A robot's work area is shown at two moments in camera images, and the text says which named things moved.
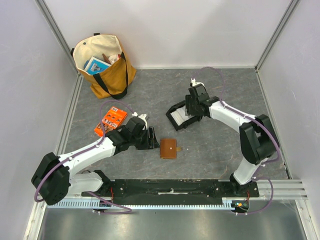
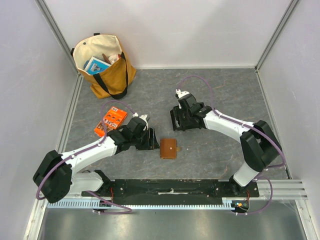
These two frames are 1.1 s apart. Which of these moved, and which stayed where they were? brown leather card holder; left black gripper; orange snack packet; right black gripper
Moved: right black gripper
Stayed: brown leather card holder; left black gripper; orange snack packet
